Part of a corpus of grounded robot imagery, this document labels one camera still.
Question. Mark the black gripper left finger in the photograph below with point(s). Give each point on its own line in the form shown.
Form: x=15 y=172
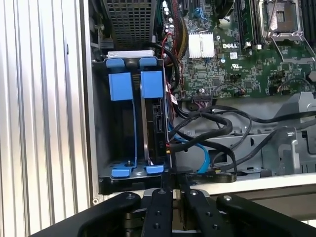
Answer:
x=161 y=212

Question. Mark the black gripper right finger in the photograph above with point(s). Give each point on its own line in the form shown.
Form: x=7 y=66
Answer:
x=202 y=212

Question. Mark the hard disk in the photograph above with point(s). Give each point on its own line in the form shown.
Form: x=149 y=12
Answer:
x=151 y=84

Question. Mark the disk bay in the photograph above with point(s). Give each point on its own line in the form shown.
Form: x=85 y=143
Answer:
x=103 y=123

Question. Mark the empty blue disk carrier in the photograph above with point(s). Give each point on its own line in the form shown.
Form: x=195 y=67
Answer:
x=119 y=86

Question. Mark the green RAM stick in slot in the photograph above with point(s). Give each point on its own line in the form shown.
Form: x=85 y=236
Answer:
x=247 y=24

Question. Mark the dark grey PC case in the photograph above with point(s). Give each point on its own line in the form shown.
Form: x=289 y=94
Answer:
x=86 y=98

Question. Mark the green motherboard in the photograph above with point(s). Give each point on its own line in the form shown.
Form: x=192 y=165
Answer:
x=247 y=74

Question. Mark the silver heat sink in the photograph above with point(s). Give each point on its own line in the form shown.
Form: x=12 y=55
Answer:
x=201 y=45

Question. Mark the silver power supply unit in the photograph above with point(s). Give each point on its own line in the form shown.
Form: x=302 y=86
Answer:
x=130 y=22

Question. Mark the black cooling fan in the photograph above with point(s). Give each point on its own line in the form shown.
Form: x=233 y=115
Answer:
x=225 y=7

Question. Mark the CPU socket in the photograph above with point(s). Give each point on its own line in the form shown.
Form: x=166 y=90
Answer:
x=281 y=14

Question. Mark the grey metal drive bracket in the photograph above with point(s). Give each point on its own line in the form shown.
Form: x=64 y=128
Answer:
x=291 y=148

